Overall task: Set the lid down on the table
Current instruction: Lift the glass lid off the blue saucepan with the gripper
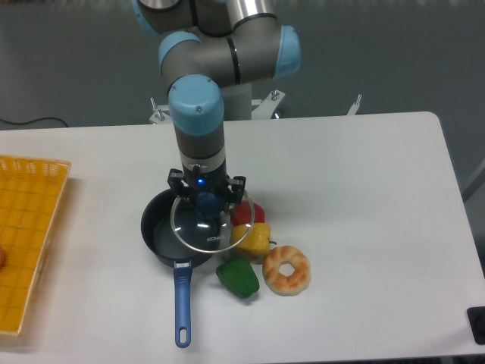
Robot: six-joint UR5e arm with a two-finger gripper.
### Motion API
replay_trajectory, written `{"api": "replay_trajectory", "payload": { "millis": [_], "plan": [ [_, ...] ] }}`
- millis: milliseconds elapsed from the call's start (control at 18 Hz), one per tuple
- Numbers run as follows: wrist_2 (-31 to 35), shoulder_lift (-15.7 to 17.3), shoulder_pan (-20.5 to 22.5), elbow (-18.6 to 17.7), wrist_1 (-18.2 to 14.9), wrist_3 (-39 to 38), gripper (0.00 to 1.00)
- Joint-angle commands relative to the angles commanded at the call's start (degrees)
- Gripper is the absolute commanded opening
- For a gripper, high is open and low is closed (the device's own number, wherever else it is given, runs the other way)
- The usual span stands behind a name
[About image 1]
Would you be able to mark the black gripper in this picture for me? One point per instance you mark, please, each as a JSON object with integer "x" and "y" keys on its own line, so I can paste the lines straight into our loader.
{"x": 192, "y": 181}

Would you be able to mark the glass lid with blue knob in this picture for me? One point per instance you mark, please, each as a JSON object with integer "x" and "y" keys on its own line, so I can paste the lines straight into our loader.
{"x": 202, "y": 232}

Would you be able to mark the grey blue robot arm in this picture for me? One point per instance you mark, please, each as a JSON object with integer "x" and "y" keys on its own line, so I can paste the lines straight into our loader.
{"x": 208, "y": 46}

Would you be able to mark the red toy bell pepper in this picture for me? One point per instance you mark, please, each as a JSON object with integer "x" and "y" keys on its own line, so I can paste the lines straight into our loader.
{"x": 242, "y": 214}

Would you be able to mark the yellow toy bell pepper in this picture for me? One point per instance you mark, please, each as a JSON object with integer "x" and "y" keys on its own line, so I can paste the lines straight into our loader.
{"x": 253, "y": 241}

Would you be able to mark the green toy bell pepper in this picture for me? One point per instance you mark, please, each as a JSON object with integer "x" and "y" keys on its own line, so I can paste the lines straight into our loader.
{"x": 238, "y": 276}

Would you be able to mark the yellow plastic basket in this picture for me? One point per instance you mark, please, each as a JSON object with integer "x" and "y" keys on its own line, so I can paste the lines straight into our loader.
{"x": 31, "y": 191}

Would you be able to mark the black table corner device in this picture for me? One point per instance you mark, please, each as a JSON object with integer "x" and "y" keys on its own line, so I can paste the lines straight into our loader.
{"x": 476, "y": 318}

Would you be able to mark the dark saucepan with blue handle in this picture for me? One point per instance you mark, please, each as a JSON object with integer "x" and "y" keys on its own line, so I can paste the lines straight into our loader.
{"x": 159, "y": 238}

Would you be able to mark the toy bagel ring bread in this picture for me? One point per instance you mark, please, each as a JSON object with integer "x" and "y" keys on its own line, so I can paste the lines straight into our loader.
{"x": 286, "y": 271}

